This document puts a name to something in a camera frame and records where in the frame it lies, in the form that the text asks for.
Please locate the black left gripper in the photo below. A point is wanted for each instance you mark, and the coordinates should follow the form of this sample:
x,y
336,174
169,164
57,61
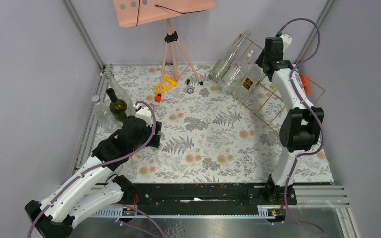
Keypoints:
x,y
155,142

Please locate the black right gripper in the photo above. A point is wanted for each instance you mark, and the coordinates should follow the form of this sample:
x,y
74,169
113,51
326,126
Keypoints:
x,y
259,61

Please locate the clear bottle black cap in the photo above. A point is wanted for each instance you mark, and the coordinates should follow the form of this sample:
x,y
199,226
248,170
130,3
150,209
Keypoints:
x,y
250,80

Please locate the dark green wine bottle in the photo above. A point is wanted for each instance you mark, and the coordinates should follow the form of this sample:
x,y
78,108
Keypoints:
x,y
117,106

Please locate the short clear glass bottle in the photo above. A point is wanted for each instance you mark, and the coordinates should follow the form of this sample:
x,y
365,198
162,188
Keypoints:
x,y
103,115

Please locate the frosted champagne bottle dark label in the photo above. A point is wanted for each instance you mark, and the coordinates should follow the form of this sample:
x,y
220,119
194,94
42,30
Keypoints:
x,y
120,92

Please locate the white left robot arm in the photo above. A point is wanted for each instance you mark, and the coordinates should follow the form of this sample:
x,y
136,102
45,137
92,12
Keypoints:
x,y
57,215

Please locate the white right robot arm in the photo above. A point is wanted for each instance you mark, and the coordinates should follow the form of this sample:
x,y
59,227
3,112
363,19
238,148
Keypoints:
x,y
300,130

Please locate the red object behind rack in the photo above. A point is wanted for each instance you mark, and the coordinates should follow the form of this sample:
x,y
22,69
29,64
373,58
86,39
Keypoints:
x,y
304,85

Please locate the clear bottle silver cap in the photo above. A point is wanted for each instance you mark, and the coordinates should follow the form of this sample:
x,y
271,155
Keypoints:
x,y
235,73

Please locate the tall clear glass bottle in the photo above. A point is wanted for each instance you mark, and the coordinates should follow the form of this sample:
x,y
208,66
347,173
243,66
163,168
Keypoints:
x,y
224,63

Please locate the red cube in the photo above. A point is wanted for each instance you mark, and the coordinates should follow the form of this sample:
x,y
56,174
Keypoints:
x,y
158,98

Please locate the white poker chip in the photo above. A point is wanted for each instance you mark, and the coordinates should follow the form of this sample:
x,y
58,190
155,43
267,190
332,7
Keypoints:
x,y
207,121

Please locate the gold wire wine rack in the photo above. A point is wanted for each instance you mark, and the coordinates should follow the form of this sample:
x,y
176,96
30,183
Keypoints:
x,y
262,112

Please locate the yellow triangle frame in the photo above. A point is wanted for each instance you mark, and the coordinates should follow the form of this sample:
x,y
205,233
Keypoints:
x,y
168,84

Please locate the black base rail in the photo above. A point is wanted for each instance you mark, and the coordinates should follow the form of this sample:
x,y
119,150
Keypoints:
x,y
205,198

